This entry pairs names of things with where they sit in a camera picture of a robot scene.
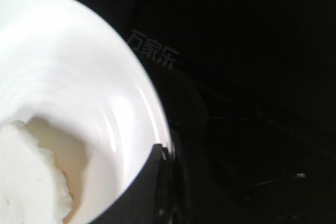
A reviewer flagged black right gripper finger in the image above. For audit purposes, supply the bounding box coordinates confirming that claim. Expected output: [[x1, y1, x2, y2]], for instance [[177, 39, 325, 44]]
[[92, 144, 177, 224]]

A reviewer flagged white ceramic plate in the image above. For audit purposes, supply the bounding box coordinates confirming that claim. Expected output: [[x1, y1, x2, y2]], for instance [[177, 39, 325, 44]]
[[1, 0, 171, 223]]

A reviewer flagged fried egg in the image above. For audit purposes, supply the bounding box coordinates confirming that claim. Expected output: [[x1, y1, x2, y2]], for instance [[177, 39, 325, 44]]
[[1, 118, 88, 223]]

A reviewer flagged black glass gas stove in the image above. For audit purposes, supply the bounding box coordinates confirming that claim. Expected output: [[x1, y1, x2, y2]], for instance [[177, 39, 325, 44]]
[[76, 0, 335, 223]]

